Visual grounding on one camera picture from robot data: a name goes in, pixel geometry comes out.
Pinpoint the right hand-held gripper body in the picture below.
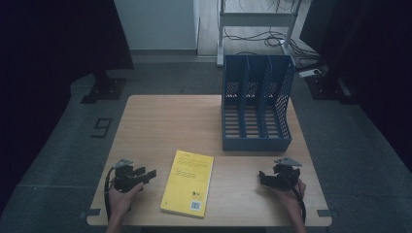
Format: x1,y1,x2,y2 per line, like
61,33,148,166
271,156,303,191

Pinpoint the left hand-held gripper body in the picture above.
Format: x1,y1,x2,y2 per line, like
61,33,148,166
111,157,146,194

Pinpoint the person's left hand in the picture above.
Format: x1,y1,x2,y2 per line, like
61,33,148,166
107,182,145,225

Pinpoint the person's right hand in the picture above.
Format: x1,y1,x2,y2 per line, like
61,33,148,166
271,179,307,222

